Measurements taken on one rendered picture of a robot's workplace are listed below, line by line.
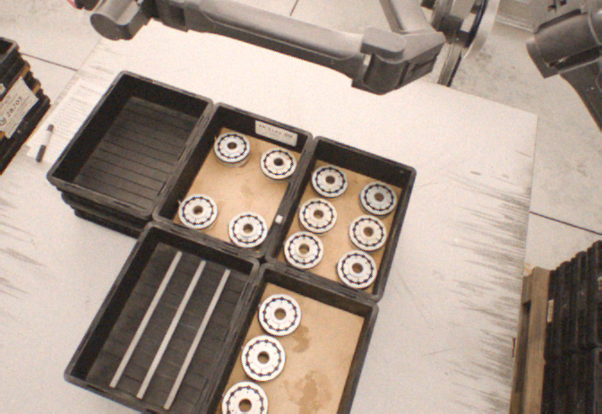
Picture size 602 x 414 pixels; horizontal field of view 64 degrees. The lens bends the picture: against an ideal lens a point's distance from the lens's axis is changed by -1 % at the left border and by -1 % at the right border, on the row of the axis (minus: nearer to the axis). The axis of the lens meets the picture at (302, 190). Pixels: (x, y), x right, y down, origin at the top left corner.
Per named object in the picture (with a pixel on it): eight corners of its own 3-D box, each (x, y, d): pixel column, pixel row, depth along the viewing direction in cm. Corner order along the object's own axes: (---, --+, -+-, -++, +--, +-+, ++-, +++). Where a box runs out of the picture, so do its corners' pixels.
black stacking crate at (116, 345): (158, 237, 131) (150, 219, 121) (261, 276, 128) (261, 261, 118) (78, 385, 113) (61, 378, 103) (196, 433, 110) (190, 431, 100)
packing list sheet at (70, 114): (74, 77, 168) (73, 76, 167) (135, 96, 166) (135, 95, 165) (20, 152, 152) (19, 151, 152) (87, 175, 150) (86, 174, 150)
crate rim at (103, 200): (124, 73, 144) (121, 68, 142) (216, 105, 141) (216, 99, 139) (46, 183, 125) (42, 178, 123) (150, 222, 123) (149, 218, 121)
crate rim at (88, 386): (150, 222, 123) (149, 218, 121) (262, 263, 120) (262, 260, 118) (63, 380, 104) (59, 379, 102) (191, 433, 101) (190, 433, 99)
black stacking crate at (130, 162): (131, 95, 152) (122, 70, 142) (218, 125, 150) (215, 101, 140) (60, 199, 134) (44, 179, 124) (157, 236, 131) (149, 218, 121)
